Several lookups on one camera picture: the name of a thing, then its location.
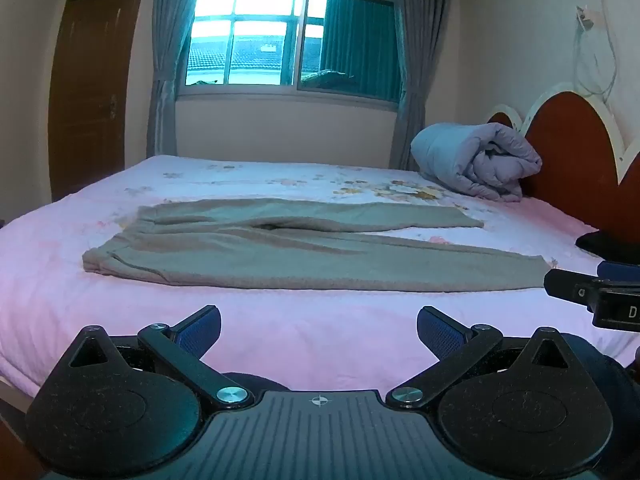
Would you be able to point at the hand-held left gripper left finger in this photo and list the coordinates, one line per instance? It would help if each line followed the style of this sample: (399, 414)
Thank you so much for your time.
(200, 334)

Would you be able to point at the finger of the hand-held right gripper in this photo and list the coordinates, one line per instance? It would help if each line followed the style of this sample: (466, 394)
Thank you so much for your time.
(570, 286)

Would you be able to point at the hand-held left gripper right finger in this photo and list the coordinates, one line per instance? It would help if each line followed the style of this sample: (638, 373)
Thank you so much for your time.
(440, 334)

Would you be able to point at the grey-beige pants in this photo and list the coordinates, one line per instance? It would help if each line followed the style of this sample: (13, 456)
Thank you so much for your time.
(300, 260)

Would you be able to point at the dark cloth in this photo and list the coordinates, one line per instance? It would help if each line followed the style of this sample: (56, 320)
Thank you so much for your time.
(610, 247)

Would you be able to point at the bed with pink floral sheet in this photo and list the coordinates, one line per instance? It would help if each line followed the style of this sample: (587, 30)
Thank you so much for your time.
(350, 325)

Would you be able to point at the red and white headboard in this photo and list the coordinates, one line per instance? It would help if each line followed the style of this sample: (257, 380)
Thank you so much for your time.
(570, 160)

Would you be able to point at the rolled light blue quilt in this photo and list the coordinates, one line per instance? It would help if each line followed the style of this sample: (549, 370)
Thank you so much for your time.
(460, 160)

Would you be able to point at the brown wooden door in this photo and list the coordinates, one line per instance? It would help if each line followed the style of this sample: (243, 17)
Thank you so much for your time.
(90, 110)

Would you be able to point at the grey curtain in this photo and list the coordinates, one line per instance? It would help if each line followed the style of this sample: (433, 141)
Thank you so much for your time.
(165, 60)
(420, 60)

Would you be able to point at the window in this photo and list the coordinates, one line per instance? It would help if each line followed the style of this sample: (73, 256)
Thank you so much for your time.
(250, 35)

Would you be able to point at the wall hook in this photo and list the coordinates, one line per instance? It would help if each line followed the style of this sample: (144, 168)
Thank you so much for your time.
(584, 17)

